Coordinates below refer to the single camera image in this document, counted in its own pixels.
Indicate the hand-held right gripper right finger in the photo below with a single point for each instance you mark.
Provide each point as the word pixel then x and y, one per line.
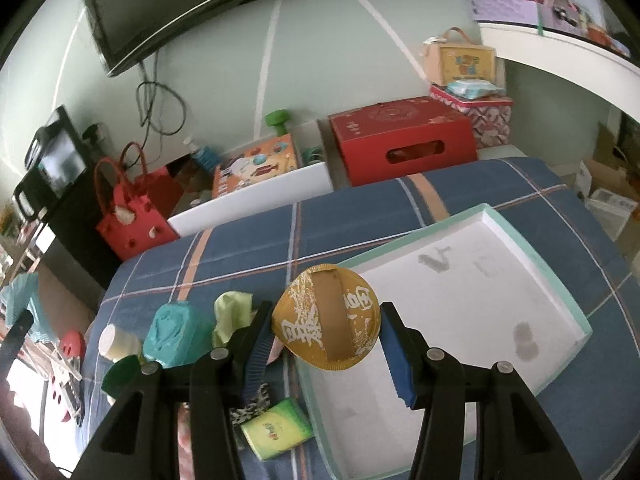
pixel 398 365

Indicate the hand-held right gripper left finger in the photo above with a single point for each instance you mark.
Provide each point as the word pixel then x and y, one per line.
pixel 256 360

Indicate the black and white patterned cloth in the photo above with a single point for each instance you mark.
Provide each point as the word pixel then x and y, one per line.
pixel 252 405

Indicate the green tissue pack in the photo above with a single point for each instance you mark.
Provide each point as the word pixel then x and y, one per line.
pixel 277 427

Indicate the gold round cloth pad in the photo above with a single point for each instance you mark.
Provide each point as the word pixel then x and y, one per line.
pixel 325 315

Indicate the clear bin with teal rim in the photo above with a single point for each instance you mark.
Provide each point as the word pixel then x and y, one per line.
pixel 465 280

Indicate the pink fluffy cloth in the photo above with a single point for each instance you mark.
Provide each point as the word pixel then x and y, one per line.
pixel 182 440

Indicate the light green cloth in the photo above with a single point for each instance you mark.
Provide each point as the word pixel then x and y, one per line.
pixel 231 312

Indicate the teal plastic treasure chest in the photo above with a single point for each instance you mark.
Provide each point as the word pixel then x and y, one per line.
pixel 175 332

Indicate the dark green plastic lid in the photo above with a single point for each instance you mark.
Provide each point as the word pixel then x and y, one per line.
pixel 122 375

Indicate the white medicine bottle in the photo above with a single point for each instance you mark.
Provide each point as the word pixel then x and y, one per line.
pixel 117 342

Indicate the blue plaid bed sheet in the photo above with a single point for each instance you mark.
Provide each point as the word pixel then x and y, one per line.
pixel 350 220

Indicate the white board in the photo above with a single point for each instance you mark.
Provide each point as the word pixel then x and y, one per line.
pixel 250 197

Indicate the red box top left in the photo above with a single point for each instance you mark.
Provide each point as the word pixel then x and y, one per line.
pixel 135 210

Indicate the colourful printed box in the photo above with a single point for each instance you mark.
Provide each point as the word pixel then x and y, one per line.
pixel 255 165

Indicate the blue bottle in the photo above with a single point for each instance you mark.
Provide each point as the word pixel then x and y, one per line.
pixel 204 156

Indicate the red cardboard box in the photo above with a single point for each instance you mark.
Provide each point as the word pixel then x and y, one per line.
pixel 400 135

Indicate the green dumbbell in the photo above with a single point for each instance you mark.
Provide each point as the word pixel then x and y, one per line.
pixel 276 120

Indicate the teal cloth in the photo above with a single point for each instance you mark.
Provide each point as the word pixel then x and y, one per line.
pixel 22 300

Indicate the red patterned tin box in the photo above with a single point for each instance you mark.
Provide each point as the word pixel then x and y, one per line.
pixel 487 120

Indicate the cardboard boxes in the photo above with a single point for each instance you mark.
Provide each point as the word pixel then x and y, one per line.
pixel 607 195

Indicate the black monitor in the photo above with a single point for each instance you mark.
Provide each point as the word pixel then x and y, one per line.
pixel 55 160

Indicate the wet wipes pack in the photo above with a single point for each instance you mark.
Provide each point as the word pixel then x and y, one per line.
pixel 472 89

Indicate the beige carry box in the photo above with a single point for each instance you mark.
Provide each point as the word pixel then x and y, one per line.
pixel 460 62

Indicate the white shelf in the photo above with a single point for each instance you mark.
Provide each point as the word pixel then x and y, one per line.
pixel 550 55

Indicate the black television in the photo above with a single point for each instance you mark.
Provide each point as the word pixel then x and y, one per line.
pixel 200 0

